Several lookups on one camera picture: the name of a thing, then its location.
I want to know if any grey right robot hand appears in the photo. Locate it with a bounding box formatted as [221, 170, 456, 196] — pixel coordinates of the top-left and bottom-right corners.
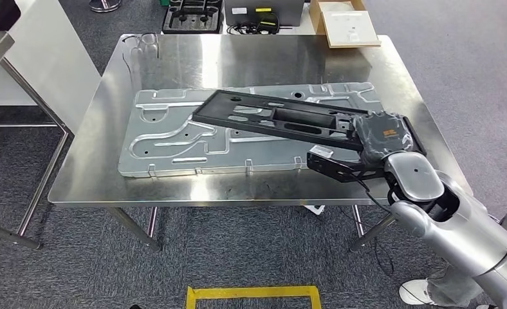
[352, 111, 414, 165]

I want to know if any black plastic frame part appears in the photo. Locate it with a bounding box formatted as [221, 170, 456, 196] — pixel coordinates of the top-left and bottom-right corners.
[192, 89, 427, 156]

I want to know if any steel workbench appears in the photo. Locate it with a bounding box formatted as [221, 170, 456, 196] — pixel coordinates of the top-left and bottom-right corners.
[47, 33, 475, 253]

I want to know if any cardboard box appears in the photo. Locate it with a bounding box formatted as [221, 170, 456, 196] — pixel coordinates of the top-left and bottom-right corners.
[309, 0, 382, 49]

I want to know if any grey equipment case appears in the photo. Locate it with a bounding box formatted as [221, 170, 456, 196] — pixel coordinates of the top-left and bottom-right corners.
[223, 0, 306, 27]

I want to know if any black charger yellow label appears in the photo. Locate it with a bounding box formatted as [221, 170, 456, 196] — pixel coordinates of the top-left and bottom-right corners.
[226, 12, 281, 36]

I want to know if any person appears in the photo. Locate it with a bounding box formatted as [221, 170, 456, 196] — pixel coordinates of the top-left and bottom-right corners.
[398, 200, 507, 309]

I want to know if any grey stamped metal panel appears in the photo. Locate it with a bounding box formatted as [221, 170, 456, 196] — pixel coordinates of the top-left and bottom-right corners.
[118, 82, 384, 179]

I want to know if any black foam tray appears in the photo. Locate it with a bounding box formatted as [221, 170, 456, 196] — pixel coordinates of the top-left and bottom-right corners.
[162, 0, 224, 35]

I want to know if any chrome round base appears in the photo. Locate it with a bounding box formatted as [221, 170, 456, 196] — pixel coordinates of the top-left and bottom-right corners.
[88, 0, 122, 14]

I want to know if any white cabinet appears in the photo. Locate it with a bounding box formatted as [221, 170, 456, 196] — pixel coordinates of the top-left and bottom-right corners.
[0, 0, 102, 124]

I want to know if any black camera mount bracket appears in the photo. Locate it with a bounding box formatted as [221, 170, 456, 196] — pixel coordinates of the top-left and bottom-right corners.
[306, 147, 387, 184]

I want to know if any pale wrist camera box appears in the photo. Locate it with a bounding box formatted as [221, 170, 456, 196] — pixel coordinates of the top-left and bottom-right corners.
[309, 145, 335, 160]

